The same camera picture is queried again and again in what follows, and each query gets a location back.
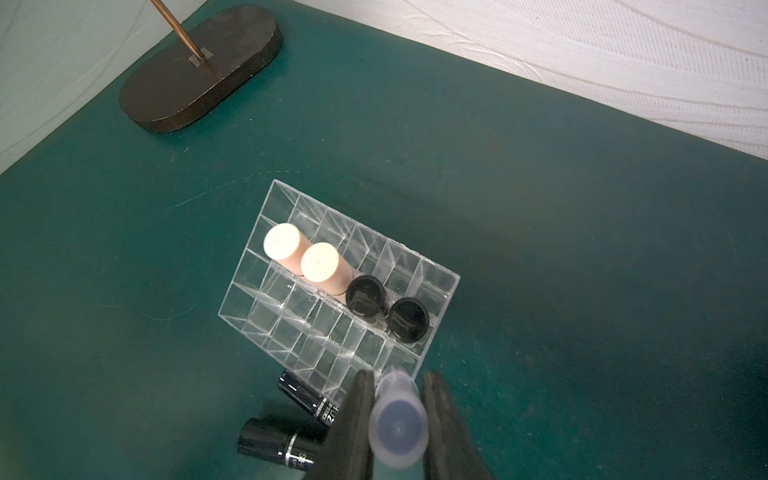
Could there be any clear acrylic lipstick organizer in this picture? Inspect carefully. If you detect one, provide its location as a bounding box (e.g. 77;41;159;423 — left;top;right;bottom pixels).
219;180;460;405

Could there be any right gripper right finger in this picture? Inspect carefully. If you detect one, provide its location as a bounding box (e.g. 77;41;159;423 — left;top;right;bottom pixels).
422;371;495;479

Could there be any black gold-band lipstick short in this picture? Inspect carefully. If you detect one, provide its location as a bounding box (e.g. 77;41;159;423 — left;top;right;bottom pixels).
345;275;387;323

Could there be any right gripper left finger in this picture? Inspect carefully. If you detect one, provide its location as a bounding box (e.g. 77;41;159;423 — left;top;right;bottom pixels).
305;370;375;480

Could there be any lilac lip gloss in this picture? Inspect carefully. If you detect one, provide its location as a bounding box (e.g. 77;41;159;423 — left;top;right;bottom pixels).
368;368;429;470

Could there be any copper wire stand black base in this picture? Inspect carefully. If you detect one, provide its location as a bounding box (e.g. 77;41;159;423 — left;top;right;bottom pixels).
119;1;283;133

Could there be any pink ombre lip gloss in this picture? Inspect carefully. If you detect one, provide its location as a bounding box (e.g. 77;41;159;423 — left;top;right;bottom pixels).
301;242;354;296

